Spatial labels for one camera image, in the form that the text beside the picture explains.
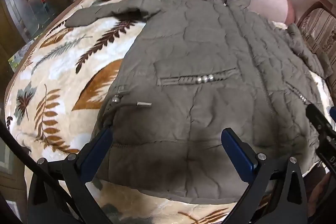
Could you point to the leaf print blanket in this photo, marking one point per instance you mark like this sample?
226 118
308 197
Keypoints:
57 77

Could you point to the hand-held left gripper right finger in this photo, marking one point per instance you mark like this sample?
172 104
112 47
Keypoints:
236 151

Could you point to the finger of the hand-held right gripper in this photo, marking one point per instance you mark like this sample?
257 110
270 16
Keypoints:
319 121

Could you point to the olive puffer jacket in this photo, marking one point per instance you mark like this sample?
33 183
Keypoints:
199 61

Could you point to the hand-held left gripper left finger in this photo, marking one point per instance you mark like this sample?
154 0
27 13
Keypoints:
101 144

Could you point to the striped sofa armrest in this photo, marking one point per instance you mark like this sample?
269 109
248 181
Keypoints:
320 29

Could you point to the glass panel door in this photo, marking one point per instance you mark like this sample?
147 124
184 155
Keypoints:
29 3

